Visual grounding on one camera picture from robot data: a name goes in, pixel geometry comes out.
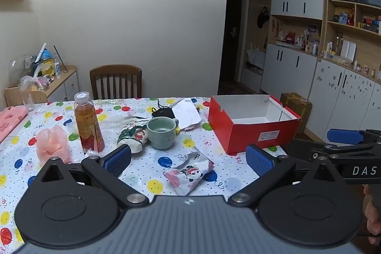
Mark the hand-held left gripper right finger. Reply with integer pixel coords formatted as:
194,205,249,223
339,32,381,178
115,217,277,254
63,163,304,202
227,144,355,207

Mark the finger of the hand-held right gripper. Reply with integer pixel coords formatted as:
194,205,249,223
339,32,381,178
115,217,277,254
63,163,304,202
286,137,381,164
327,128,381,146

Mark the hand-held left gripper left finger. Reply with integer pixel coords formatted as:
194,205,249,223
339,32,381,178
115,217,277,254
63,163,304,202
29,144,150,209

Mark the red shoe box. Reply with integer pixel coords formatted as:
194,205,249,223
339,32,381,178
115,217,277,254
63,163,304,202
208,95,302,155

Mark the pink plastic bag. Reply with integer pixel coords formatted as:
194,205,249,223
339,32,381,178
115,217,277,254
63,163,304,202
36,125,72,164

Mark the white paper towel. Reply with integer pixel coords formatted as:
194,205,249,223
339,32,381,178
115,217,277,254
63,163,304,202
172,99,202,126

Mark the person's right hand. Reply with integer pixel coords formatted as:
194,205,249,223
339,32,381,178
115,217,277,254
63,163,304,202
362,186,381,236

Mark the white green canvas tote bag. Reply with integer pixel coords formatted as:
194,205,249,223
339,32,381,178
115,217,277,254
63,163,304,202
117,125,149,154

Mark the clear bubble wrap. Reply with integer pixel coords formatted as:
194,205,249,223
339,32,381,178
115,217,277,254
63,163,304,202
95,115,149,132

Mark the brown cardboard box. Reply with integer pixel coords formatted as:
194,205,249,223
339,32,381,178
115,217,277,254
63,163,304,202
280,92,313,134

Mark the plastic bottle of red drink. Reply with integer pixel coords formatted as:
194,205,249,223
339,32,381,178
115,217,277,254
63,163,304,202
74,91,105,154

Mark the green ceramic mug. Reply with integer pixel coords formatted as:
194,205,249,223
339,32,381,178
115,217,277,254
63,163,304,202
146,116,180,150

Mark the balloon print tablecloth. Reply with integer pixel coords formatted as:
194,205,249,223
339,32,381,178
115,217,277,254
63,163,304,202
0,96,287,254

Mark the black face mask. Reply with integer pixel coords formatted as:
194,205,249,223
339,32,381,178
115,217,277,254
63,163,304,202
151,103,177,120

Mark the cartoon print tissue packet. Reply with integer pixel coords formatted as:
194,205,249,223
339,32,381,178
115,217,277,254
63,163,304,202
163,150,215,197

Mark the white textured cloth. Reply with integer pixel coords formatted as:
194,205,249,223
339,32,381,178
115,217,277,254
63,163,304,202
178,121,206,132

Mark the wooden white side cabinet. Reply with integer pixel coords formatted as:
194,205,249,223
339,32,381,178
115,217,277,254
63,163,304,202
4,65,80,108

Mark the brown wooden chair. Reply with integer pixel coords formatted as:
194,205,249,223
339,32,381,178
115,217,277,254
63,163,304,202
90,64,143,100

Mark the white shopping bag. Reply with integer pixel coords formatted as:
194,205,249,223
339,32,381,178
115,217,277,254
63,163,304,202
246,42,266,69

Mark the row of small shelf trinkets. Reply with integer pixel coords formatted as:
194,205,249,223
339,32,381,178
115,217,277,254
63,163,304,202
270,19,322,56

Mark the pink printed cloth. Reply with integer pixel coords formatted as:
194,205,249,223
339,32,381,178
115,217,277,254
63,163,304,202
0,106,29,144

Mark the thin dark stick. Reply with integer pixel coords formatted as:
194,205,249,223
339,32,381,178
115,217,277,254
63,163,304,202
53,45,68,74

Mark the yellow blue container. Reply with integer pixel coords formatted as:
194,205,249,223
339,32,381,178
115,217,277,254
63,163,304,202
38,50,56,76

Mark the white stick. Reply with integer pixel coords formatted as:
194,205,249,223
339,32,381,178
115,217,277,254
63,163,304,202
33,43,47,76

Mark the dark door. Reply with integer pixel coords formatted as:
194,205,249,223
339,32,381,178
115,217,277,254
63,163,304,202
219,0,248,95

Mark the clear plastic bag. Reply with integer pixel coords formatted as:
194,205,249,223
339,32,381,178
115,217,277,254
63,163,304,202
8,54,34,85

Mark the black hanging bag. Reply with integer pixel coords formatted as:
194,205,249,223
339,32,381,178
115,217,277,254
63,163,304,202
257,6,270,29

